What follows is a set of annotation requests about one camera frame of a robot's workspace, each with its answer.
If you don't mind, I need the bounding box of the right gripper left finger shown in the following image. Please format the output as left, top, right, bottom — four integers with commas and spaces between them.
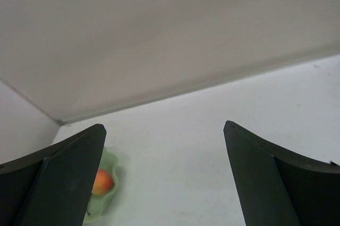
1, 124, 106, 225

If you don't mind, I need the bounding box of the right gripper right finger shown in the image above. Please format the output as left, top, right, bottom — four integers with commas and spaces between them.
224, 121, 339, 225

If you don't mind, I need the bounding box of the red-orange fake peach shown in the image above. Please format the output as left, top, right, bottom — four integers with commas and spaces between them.
91, 169, 114, 196

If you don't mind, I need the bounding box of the green scalloped fruit bowl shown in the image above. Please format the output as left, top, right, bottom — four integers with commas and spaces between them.
83, 147, 119, 224

